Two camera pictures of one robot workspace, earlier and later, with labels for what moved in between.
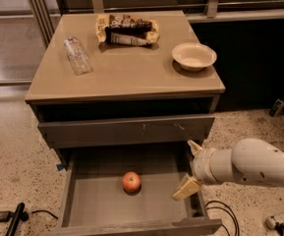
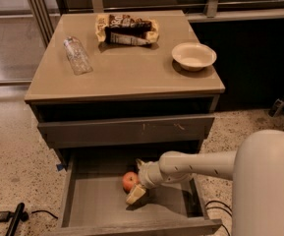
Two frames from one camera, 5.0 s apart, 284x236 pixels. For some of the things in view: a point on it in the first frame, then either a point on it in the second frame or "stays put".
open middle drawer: x=93 y=202 stays put
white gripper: x=200 y=165 to x=146 y=175
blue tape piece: x=60 y=166 stays put
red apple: x=131 y=182 stays put
